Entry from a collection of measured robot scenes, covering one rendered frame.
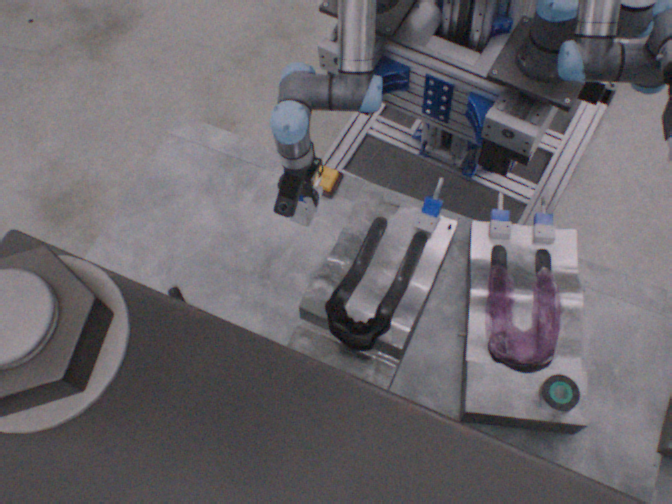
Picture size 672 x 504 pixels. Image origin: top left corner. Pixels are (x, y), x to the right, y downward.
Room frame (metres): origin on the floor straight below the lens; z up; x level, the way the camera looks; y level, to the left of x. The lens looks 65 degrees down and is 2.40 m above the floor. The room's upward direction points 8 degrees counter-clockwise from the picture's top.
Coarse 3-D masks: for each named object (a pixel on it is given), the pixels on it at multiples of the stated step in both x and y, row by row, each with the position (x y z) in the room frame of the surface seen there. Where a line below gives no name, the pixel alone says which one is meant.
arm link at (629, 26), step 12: (624, 0) 1.02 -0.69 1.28; (636, 0) 1.01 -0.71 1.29; (648, 0) 1.01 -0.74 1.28; (624, 12) 1.01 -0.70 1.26; (636, 12) 1.01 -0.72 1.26; (648, 12) 1.01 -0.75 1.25; (624, 24) 1.01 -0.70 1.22; (636, 24) 1.00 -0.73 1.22; (648, 24) 1.00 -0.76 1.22; (624, 36) 1.01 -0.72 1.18; (636, 36) 1.00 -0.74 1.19
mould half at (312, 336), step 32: (352, 224) 0.78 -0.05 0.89; (352, 256) 0.69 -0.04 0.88; (384, 256) 0.68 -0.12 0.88; (320, 288) 0.60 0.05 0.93; (384, 288) 0.59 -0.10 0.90; (416, 288) 0.59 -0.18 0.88; (320, 320) 0.53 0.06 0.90; (416, 320) 0.51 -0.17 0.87; (320, 352) 0.47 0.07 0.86; (352, 352) 0.46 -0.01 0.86; (384, 352) 0.44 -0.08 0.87; (384, 384) 0.37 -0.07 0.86
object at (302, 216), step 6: (318, 180) 0.89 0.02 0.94; (300, 198) 0.84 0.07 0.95; (300, 204) 0.82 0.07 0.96; (306, 204) 0.82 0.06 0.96; (300, 210) 0.80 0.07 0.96; (306, 210) 0.80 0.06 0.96; (294, 216) 0.80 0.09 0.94; (300, 216) 0.79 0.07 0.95; (306, 216) 0.78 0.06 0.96; (312, 216) 0.80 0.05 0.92; (294, 222) 0.80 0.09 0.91; (300, 222) 0.79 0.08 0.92; (306, 222) 0.78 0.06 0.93
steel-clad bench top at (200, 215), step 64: (192, 128) 1.21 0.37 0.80; (128, 192) 1.02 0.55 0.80; (192, 192) 0.99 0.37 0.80; (256, 192) 0.97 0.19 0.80; (384, 192) 0.91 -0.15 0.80; (128, 256) 0.82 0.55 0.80; (192, 256) 0.80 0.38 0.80; (256, 256) 0.77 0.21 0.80; (320, 256) 0.75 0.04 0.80; (448, 256) 0.69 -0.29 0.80; (256, 320) 0.59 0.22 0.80; (448, 320) 0.52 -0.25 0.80; (640, 320) 0.46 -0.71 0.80; (448, 384) 0.37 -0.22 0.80; (640, 384) 0.30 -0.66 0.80; (576, 448) 0.18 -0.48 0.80; (640, 448) 0.16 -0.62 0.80
